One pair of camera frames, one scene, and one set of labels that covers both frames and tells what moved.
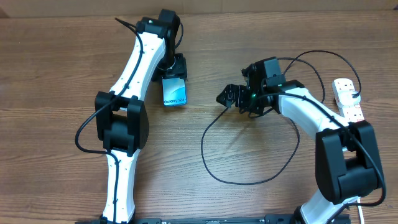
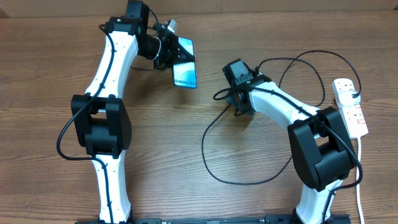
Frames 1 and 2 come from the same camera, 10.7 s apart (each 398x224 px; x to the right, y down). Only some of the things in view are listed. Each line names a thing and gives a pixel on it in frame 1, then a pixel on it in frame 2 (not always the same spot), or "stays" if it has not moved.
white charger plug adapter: x=346 y=98 stays
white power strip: x=352 y=113 stays
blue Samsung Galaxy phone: x=174 y=91 → x=184 y=73
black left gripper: x=179 y=71 → x=171 y=52
